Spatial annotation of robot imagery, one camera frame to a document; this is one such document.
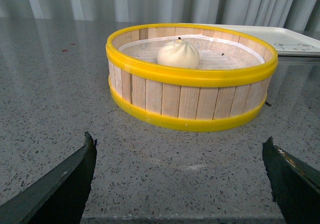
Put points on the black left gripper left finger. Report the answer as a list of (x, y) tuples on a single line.
[(60, 196)]

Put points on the yellow-rimmed bamboo steamer basket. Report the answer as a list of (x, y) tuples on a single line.
[(183, 99)]

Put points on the grey pleated curtain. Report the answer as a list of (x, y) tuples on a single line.
[(301, 15)]

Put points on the white steamed bun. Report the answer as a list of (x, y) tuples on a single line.
[(180, 54)]

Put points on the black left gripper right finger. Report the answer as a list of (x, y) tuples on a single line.
[(294, 184)]

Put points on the white bear-print tray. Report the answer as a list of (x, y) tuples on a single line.
[(286, 42)]

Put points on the white steamer liner cloth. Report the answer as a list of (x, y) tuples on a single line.
[(215, 54)]

